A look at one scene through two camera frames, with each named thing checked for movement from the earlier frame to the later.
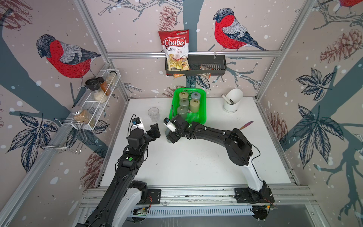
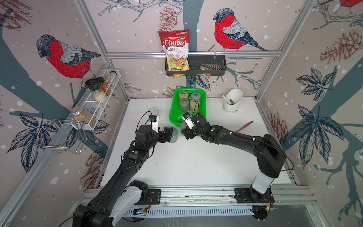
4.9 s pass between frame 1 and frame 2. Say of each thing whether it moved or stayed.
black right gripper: moved
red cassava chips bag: stayed
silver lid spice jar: stayed
